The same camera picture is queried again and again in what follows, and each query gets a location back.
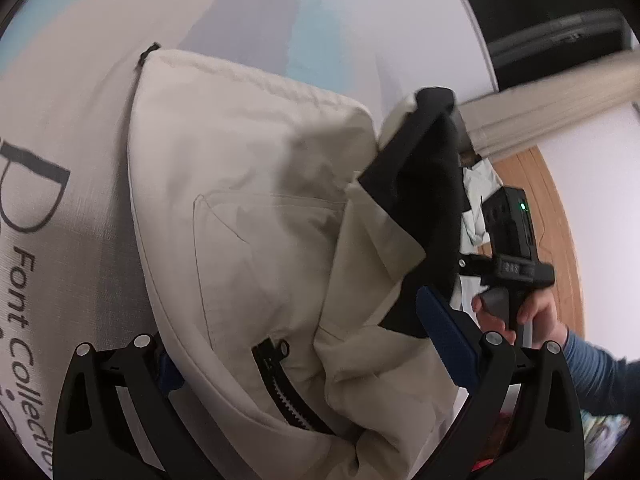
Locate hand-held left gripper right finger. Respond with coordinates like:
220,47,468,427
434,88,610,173
415,285,586,480

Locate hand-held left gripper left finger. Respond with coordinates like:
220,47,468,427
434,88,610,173
52,332,221,480

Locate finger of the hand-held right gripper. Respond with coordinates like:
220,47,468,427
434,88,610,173
457,254,496,278

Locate cream and black jacket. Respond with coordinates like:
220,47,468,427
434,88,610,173
127,42,476,480

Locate person's right forearm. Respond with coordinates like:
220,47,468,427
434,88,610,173
560,329,640,421

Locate person's right hand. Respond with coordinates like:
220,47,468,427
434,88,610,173
471,290,571,349

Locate folded white and black jacket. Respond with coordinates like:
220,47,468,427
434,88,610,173
460,157,506,255

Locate red cloth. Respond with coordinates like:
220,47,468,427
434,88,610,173
475,395,521,476

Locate beige curtain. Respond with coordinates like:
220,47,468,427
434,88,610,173
457,50,640,161

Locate colourful printed cloth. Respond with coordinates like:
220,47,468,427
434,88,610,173
582,405,637,466

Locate dark window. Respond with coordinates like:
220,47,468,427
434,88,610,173
447,0,640,93

